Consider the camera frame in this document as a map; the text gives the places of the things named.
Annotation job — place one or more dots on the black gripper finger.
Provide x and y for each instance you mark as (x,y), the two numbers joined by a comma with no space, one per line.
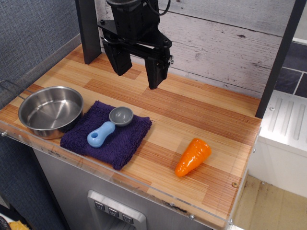
(156,71)
(118,56)

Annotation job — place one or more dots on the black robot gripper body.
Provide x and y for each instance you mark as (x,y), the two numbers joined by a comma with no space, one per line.
(136,23)

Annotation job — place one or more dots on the blue and grey toy spoon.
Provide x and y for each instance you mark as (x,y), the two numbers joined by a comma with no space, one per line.
(118,117)

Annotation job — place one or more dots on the stainless steel pot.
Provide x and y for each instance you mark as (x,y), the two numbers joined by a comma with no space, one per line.
(47,113)

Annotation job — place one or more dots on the purple folded towel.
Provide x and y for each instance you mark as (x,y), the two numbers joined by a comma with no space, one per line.
(118,148)

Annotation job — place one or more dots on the orange plastic toy carrot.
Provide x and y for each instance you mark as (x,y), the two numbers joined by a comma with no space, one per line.
(195,154)

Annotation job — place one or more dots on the clear acrylic edge guard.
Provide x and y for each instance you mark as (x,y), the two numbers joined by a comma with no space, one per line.
(70,177)

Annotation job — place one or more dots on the white ribbed plastic box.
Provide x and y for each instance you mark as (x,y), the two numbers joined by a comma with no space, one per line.
(280,153)

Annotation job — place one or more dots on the silver toy dispenser panel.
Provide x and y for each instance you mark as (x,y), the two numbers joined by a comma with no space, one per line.
(109,214)

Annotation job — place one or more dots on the yellow object at corner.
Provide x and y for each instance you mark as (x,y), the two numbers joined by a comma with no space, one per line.
(18,225)

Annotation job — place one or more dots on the black left frame post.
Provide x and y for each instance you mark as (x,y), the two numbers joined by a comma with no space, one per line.
(89,33)

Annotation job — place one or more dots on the black frame post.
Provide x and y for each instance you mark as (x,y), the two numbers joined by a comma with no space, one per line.
(289,33)
(89,33)

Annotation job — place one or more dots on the black right frame post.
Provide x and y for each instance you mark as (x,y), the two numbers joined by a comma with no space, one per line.
(289,33)

